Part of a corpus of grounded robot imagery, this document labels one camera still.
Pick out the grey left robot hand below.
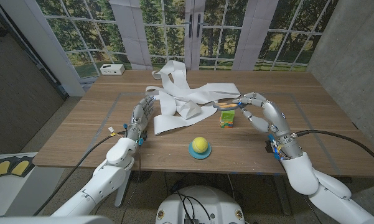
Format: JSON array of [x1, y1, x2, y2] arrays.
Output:
[[123, 95, 156, 142]]

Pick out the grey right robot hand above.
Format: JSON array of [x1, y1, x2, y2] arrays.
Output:
[[231, 91, 304, 159]]

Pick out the grey orange-handled scissors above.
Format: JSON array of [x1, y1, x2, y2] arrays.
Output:
[[213, 101, 246, 111]]

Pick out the white receipt paper strip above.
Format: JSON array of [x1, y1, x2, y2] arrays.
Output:
[[145, 60, 241, 136]]

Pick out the yellow tennis ball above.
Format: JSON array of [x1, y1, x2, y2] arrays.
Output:
[[192, 136, 209, 154]]

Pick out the small blue plate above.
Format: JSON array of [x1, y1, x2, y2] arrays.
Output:
[[188, 140, 212, 160]]

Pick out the green cube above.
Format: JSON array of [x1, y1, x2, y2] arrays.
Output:
[[220, 109, 236, 122]]

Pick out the multicoloured puzzle cube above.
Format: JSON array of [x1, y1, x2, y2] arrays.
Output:
[[219, 117, 234, 129]]

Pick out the white socket box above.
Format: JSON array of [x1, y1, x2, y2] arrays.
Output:
[[100, 63, 126, 76]]

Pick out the grey table leg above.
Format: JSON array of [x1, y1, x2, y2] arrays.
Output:
[[273, 175, 292, 216]]

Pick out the white table leg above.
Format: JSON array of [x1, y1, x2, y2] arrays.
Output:
[[114, 170, 132, 208]]

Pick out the printed window forest backdrop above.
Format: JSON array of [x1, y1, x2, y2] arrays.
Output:
[[35, 0, 340, 78]]

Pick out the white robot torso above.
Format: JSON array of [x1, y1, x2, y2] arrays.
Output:
[[155, 185, 246, 224]]

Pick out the dark brown door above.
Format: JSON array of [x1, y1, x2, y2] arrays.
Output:
[[0, 6, 66, 156]]

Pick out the white floor platform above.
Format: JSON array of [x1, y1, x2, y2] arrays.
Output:
[[0, 152, 65, 218]]

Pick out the yellow black foot pedal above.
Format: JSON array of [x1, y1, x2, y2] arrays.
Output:
[[11, 156, 35, 178], [0, 157, 12, 179]]

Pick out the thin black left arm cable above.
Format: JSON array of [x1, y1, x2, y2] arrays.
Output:
[[120, 144, 143, 224]]

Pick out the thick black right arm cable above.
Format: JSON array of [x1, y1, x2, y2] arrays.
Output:
[[294, 129, 374, 169]]

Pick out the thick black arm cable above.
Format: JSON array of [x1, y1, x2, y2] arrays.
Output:
[[294, 129, 374, 169], [33, 131, 127, 217]]

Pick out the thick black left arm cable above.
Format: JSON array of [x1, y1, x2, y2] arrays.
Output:
[[33, 131, 127, 217]]

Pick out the black torso cable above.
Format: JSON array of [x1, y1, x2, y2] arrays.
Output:
[[172, 191, 212, 223]]

